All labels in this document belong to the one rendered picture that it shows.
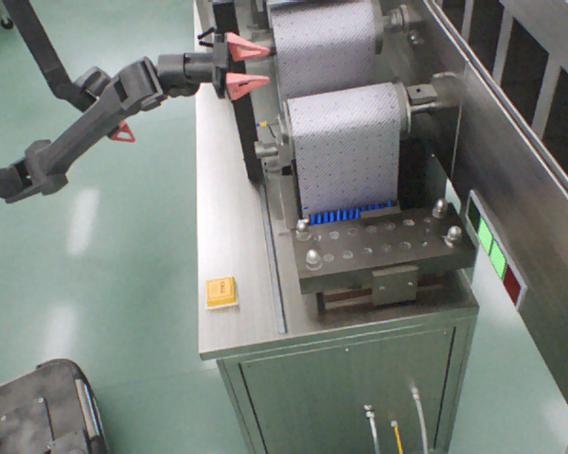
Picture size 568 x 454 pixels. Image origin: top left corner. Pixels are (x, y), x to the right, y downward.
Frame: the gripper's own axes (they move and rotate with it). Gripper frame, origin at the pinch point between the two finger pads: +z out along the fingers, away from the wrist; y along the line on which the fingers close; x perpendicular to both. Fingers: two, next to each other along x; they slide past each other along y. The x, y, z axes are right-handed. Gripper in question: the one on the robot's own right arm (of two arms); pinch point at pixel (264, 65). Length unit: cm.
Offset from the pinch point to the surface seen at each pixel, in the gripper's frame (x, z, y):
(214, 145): -77, -26, -16
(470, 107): -4.8, 38.2, 7.3
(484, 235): -12, 41, 30
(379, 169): -30.6, 23.7, 10.0
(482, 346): -139, 72, 46
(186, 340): -147, -49, 44
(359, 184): -33.5, 19.2, 12.7
